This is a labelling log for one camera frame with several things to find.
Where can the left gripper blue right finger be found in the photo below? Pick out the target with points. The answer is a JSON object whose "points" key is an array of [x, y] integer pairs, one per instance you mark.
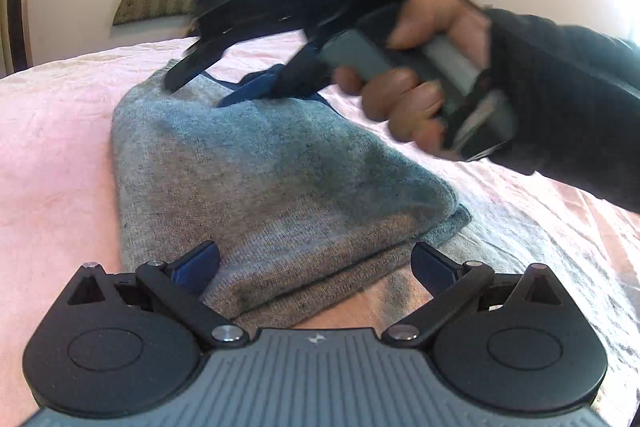
{"points": [[444, 278]]}

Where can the grey and navy knit sweater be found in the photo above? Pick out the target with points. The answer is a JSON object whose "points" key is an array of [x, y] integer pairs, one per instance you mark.
{"points": [[306, 208]]}

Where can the person's right hand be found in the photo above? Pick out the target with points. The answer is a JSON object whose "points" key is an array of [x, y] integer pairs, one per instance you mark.
{"points": [[397, 97]]}

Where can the gold tower fan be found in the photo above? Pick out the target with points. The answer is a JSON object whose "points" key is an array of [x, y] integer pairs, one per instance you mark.
{"points": [[15, 1]]}

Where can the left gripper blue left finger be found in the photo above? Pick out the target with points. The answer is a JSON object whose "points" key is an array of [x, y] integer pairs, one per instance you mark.
{"points": [[189, 275]]}

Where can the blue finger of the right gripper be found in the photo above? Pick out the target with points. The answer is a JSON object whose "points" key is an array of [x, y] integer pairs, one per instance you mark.
{"points": [[254, 86]]}

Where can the pink bed sheet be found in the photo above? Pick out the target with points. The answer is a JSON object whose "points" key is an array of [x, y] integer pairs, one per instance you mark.
{"points": [[58, 209]]}

